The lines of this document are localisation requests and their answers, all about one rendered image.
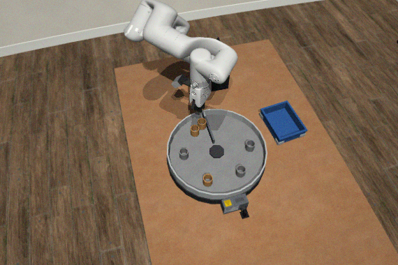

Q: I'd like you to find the grey round turntable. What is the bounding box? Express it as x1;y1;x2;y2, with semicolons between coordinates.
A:
167;109;267;219

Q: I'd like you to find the bronze bushing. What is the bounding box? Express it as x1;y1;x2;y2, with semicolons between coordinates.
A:
203;174;213;187
198;118;206;130
191;125;199;137

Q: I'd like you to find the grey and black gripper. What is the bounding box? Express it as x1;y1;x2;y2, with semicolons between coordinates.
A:
189;80;212;113

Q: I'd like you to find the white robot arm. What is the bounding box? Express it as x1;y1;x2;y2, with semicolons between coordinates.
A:
124;0;237;88

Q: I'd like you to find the grey cylinder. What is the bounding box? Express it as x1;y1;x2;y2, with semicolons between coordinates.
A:
235;165;246;178
179;147;189;160
245;139;256;152

